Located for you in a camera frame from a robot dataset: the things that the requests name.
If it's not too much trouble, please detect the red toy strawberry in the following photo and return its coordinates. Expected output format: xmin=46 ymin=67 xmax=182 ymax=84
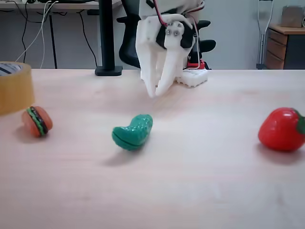
xmin=258 ymin=107 xmax=305 ymax=152

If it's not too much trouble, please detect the yellowish packing tape roll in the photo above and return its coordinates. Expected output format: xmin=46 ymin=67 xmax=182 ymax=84
xmin=0 ymin=61 xmax=36 ymax=116

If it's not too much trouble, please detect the wooden drawer cabinet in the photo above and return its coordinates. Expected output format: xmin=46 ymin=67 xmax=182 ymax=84
xmin=264 ymin=23 xmax=305 ymax=70

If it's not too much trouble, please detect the black hanging cable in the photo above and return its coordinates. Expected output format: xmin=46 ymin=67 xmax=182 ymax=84
xmin=78 ymin=11 xmax=99 ymax=68
xmin=9 ymin=0 xmax=31 ymax=63

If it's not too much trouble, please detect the red white gripper servo cable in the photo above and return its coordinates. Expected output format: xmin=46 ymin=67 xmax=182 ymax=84
xmin=152 ymin=0 xmax=199 ymax=52

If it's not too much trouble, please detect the white desk with black legs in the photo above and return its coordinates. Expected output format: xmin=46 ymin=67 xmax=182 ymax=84
xmin=0 ymin=0 xmax=124 ymax=70

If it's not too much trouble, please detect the black monitor stand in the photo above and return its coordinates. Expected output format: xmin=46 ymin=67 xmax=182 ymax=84
xmin=94 ymin=0 xmax=123 ymax=76

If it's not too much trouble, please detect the white hanging cable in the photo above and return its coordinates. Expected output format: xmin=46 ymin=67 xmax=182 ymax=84
xmin=16 ymin=0 xmax=59 ymax=69

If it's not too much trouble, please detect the green toy cucumber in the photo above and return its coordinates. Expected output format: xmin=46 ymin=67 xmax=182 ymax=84
xmin=112 ymin=114 xmax=153 ymax=151

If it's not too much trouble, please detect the brown cardboard box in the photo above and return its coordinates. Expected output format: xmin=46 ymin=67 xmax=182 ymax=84
xmin=281 ymin=5 xmax=305 ymax=28

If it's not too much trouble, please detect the grey metal crutch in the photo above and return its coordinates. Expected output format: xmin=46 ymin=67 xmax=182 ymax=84
xmin=256 ymin=0 xmax=275 ymax=70

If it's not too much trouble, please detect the toy hamburger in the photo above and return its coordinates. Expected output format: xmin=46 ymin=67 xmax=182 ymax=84
xmin=21 ymin=106 xmax=53 ymax=138

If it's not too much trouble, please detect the black office chair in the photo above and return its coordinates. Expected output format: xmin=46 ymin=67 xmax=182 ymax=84
xmin=116 ymin=0 xmax=217 ymax=70

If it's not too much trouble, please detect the red table clamp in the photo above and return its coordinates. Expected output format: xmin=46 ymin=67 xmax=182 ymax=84
xmin=187 ymin=45 xmax=206 ymax=70

